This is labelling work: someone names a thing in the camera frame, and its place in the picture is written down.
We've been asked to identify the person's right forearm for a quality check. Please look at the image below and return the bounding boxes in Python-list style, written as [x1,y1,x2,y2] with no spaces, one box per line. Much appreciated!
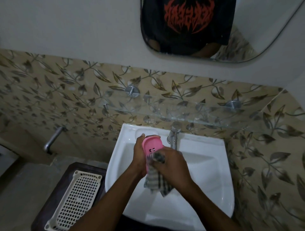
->
[173,180,241,231]

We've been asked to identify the wall mirror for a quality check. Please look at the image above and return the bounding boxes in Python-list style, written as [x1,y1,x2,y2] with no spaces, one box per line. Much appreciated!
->
[140,0,305,63]

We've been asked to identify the person's left forearm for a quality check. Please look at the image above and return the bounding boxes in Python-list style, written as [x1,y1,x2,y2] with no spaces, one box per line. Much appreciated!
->
[69,164,146,231]

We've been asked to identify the glass wall shelf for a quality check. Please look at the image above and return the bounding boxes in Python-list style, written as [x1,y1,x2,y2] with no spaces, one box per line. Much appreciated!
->
[100,92,262,131]

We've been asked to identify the chrome wall tap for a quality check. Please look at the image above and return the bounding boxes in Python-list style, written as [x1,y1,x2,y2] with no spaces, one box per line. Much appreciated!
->
[43,126,68,155]

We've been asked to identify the chrome sink faucet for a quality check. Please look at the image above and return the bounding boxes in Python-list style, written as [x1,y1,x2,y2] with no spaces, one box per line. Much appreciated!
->
[167,122,183,151]

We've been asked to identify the person's right hand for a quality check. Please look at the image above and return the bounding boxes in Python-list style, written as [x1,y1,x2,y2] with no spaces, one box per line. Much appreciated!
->
[149,146,194,189]

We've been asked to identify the pink plastic soap dish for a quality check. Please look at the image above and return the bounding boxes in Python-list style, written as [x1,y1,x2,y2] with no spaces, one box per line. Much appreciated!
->
[142,135,165,174]

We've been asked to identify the white ceramic sink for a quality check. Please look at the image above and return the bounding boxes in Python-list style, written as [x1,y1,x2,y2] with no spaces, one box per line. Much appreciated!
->
[105,123,235,231]

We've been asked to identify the person's left hand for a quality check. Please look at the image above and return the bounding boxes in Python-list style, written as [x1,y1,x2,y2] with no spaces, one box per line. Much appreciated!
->
[130,133,148,179]

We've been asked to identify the chrome shelf bracket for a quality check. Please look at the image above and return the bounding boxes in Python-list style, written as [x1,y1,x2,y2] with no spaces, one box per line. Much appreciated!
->
[225,100,242,112]
[125,85,140,98]

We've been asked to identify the white plastic basket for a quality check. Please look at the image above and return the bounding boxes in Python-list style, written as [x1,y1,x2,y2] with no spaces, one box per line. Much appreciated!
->
[44,170,102,231]

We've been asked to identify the dark brown stool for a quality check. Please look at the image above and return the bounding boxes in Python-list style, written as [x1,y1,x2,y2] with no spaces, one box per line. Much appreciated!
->
[31,162,107,231]

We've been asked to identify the checkered grey cloth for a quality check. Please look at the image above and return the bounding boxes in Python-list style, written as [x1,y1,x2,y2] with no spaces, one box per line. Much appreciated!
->
[143,151,174,197]

